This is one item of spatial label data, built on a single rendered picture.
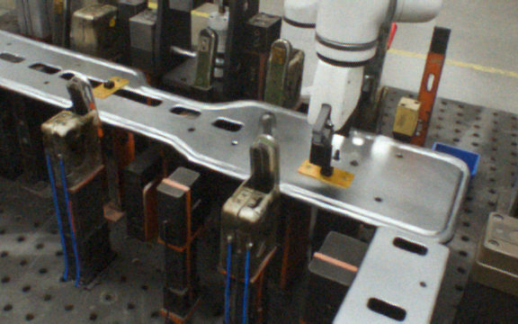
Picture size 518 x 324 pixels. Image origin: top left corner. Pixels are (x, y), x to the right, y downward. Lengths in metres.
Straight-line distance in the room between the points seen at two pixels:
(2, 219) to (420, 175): 0.87
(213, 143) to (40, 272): 0.45
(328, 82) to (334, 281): 0.26
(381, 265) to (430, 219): 0.13
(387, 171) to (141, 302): 0.50
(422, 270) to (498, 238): 0.10
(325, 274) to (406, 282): 0.10
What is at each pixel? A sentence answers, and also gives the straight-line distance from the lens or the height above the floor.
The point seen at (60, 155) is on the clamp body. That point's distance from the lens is 0.95.
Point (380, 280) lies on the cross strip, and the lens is 0.76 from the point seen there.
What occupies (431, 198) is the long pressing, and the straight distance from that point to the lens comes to 0.90.
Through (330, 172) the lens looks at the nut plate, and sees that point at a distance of 0.89.
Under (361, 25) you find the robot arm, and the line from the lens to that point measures 0.74.
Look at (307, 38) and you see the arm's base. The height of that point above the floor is 0.96.
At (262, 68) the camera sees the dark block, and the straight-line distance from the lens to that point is 1.15.
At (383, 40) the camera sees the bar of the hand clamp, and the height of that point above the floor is 1.16.
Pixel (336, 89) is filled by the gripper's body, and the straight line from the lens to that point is 0.77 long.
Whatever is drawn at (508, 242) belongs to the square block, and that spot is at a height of 1.06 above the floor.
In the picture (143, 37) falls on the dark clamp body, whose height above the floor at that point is 1.04.
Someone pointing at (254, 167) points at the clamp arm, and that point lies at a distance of 0.79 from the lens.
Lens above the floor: 1.53
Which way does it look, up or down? 31 degrees down
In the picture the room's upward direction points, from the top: 2 degrees clockwise
